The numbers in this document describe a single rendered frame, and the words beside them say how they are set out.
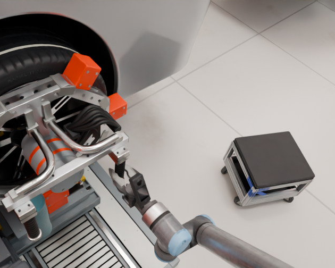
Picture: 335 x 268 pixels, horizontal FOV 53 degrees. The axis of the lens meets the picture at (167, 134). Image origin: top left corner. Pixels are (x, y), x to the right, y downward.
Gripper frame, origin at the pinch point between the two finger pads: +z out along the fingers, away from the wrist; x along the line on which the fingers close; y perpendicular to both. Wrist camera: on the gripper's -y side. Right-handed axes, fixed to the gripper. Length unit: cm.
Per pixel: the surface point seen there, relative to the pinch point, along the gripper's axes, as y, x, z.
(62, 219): 68, -15, 23
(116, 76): -8.0, 22.7, 31.4
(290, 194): 69, 103, -46
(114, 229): 75, 5, 4
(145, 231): 75, 18, -8
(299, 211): 83, 109, -58
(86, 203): 68, 0, 23
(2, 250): 40, -45, 14
